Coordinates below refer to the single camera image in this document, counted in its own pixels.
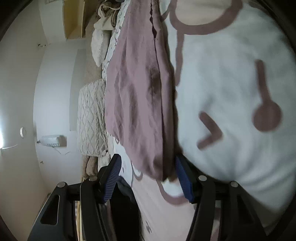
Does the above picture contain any beige crumpled cloth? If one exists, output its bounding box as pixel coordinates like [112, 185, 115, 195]
[93, 0, 122, 31]

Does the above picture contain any white floral bedsheet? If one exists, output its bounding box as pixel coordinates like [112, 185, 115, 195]
[101, 0, 131, 80]

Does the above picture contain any cream quilted pillow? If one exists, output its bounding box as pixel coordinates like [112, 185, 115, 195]
[76, 79, 110, 156]

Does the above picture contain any white fluffy pillow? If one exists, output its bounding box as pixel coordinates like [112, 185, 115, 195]
[91, 28, 112, 67]

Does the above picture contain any white air conditioner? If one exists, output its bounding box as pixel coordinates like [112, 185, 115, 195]
[37, 134, 68, 148]

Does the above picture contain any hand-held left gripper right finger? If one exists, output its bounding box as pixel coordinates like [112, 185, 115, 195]
[174, 155, 271, 241]

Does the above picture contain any beige plush toy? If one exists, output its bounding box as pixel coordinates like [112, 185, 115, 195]
[81, 155, 99, 179]

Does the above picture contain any white blanket with mauve print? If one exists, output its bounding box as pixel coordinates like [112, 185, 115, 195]
[116, 0, 295, 241]

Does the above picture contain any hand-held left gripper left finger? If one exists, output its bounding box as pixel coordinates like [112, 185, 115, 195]
[28, 154, 122, 241]

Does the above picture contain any mauve pink garment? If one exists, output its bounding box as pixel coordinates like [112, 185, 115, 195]
[104, 0, 180, 181]

